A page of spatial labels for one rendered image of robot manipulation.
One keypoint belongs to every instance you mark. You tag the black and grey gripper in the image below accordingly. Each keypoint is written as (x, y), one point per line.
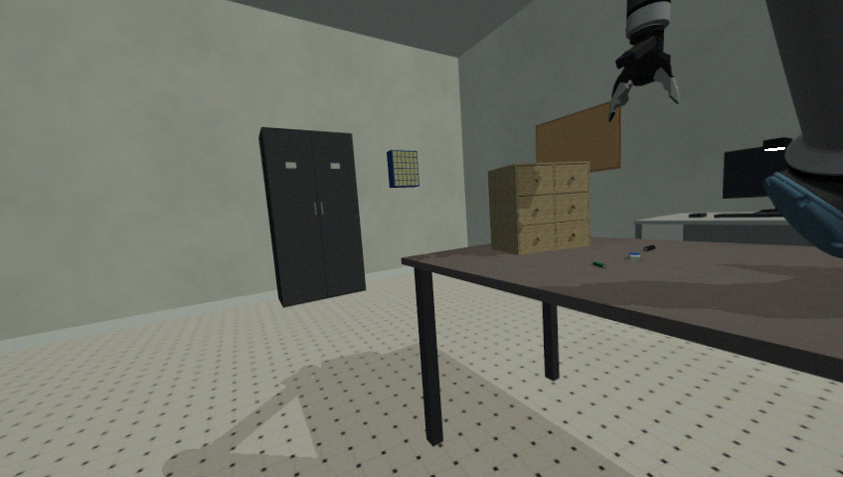
(651, 67)

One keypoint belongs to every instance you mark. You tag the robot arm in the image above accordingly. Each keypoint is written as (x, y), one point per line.
(809, 37)

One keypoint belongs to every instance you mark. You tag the wooden chest of drawers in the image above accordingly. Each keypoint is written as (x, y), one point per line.
(504, 211)

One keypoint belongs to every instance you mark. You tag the wooden drawer front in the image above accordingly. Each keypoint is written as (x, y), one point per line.
(530, 208)
(572, 206)
(529, 178)
(572, 233)
(565, 173)
(531, 237)

